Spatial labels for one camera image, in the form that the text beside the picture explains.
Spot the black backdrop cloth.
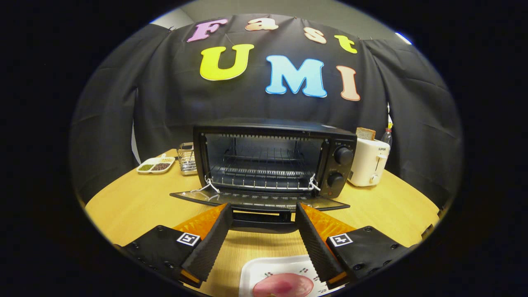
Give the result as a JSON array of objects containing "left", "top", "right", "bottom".
[{"left": 68, "top": 14, "right": 462, "bottom": 207}]

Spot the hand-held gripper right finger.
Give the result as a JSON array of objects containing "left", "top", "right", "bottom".
[{"left": 295, "top": 202, "right": 417, "bottom": 288}]

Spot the black toaster oven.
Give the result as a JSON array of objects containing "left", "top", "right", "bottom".
[{"left": 170, "top": 119, "right": 358, "bottom": 232}]

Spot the pink round ham slice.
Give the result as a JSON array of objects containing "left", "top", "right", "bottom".
[{"left": 252, "top": 273, "right": 315, "bottom": 297}]

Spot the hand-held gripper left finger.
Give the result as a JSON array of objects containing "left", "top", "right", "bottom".
[{"left": 118, "top": 203, "right": 233, "bottom": 288}]

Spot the white square plate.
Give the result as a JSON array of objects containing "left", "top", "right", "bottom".
[{"left": 239, "top": 255, "right": 347, "bottom": 297}]

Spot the white pop-up toaster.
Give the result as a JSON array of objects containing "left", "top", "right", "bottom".
[{"left": 348, "top": 137, "right": 390, "bottom": 187}]

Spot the white divided dish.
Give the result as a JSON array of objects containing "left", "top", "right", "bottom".
[{"left": 137, "top": 156, "right": 176, "bottom": 174}]

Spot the wire mesh holder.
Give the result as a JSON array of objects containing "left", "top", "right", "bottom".
[{"left": 177, "top": 142, "right": 198, "bottom": 176}]

